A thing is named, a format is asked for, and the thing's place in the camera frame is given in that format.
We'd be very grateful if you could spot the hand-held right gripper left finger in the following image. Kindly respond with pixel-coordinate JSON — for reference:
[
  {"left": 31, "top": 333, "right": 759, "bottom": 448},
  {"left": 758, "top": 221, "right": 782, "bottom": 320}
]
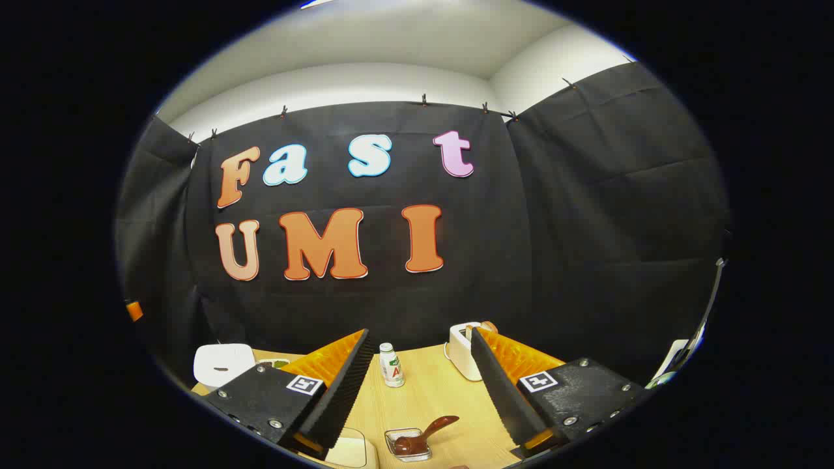
[{"left": 205, "top": 328, "right": 377, "bottom": 460}]

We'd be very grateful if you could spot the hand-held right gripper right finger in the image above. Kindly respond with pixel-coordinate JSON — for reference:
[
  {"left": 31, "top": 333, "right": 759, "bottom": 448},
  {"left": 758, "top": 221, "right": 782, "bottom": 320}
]
[{"left": 470, "top": 327, "right": 652, "bottom": 459}]

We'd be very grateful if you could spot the white tray of rice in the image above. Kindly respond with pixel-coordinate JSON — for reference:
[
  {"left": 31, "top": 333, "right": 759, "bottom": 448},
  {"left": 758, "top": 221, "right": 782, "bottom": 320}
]
[{"left": 324, "top": 428, "right": 380, "bottom": 469}]

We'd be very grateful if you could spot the metal wire chopstick holder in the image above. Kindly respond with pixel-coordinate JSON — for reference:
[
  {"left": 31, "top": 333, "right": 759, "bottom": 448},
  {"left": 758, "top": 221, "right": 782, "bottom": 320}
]
[{"left": 384, "top": 428, "right": 433, "bottom": 462}]

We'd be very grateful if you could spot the brown wooden spoon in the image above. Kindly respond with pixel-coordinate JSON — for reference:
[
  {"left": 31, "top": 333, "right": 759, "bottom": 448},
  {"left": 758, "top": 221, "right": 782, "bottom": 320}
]
[{"left": 393, "top": 415, "right": 460, "bottom": 457}]

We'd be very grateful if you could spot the white rice cooker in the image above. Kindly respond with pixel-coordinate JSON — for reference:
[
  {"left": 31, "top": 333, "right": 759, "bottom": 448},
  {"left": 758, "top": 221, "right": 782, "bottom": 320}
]
[{"left": 194, "top": 343, "right": 256, "bottom": 391}]

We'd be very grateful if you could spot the white drink bottle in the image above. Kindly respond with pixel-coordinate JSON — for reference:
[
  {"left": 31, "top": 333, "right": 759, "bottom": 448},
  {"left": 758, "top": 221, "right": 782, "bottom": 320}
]
[{"left": 379, "top": 343, "right": 405, "bottom": 388}]

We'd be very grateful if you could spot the white toaster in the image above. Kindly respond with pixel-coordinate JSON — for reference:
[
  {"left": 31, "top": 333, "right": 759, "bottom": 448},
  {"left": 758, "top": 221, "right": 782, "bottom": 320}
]
[{"left": 445, "top": 322, "right": 486, "bottom": 382}]

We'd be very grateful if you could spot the black backdrop cloth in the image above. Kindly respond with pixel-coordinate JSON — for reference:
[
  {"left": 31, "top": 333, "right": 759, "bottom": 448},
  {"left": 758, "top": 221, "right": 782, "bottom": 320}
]
[{"left": 116, "top": 62, "right": 730, "bottom": 391}]

